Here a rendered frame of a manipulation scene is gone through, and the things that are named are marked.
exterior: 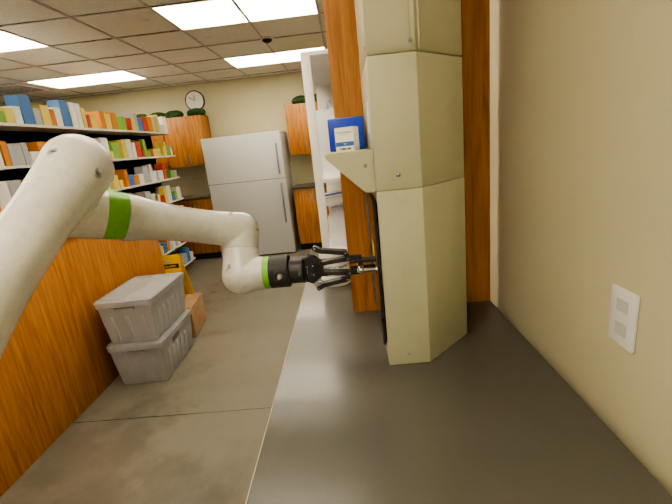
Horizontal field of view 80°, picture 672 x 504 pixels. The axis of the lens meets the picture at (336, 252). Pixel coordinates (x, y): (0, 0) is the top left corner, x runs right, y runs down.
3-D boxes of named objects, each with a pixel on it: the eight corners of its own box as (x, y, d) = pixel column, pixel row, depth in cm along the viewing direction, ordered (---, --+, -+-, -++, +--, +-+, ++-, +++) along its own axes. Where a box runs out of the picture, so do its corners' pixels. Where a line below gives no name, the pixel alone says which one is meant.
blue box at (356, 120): (363, 148, 123) (361, 117, 120) (365, 148, 113) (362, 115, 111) (331, 151, 123) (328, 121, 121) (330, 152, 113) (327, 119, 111)
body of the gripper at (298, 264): (291, 289, 110) (324, 286, 110) (287, 259, 108) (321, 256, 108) (294, 280, 118) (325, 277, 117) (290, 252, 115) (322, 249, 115)
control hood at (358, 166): (368, 180, 127) (366, 147, 124) (376, 192, 96) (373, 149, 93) (332, 183, 127) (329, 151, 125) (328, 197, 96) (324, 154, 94)
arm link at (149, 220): (117, 245, 99) (130, 234, 91) (118, 201, 101) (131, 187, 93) (248, 255, 123) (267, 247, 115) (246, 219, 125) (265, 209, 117)
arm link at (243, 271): (229, 297, 118) (216, 293, 107) (228, 256, 121) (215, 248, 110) (276, 293, 117) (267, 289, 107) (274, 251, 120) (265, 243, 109)
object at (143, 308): (193, 308, 335) (185, 270, 327) (161, 342, 277) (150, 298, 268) (144, 312, 337) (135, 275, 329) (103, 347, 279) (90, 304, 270)
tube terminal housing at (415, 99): (451, 309, 138) (444, 69, 118) (483, 358, 107) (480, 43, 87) (379, 315, 139) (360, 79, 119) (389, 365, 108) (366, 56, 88)
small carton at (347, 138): (359, 149, 106) (357, 126, 104) (355, 150, 101) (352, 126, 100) (341, 151, 108) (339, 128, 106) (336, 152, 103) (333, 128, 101)
